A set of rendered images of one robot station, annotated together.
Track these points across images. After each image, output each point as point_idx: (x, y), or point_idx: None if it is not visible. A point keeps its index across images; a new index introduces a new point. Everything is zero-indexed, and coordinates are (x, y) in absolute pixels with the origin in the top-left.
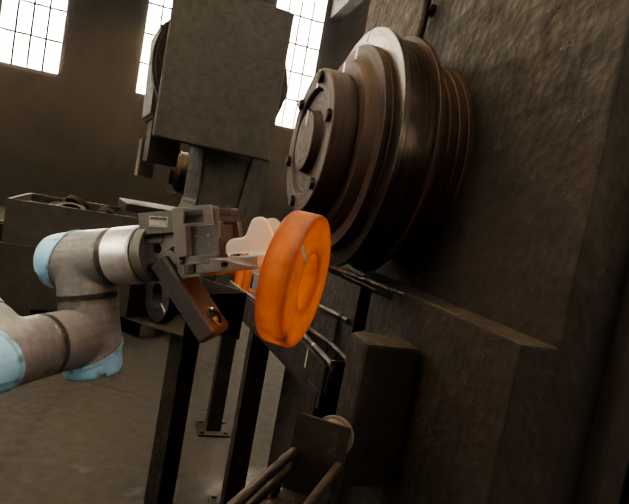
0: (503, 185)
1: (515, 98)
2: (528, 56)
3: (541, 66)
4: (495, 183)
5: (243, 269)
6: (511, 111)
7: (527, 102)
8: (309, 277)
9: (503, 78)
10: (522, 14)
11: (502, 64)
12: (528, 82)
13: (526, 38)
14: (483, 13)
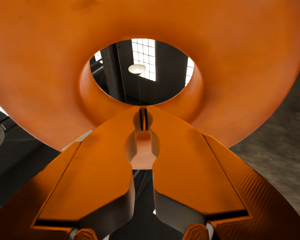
0: (293, 85)
1: (273, 133)
2: (259, 146)
3: (248, 136)
4: None
5: (52, 162)
6: (278, 128)
7: (261, 125)
8: (194, 75)
9: (284, 150)
10: (263, 167)
11: (285, 157)
12: (259, 135)
13: (260, 155)
14: None
